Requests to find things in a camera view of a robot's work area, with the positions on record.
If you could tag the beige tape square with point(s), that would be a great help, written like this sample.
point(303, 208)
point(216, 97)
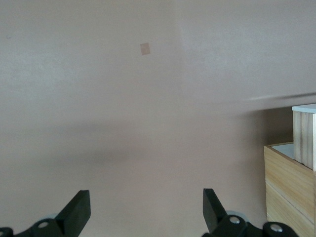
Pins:
point(145, 49)

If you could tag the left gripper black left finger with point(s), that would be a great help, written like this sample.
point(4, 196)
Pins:
point(74, 214)

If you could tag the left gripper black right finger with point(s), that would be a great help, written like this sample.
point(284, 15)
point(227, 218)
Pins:
point(214, 217)

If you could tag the light wooden drawer cabinet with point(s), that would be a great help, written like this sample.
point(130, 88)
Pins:
point(286, 187)

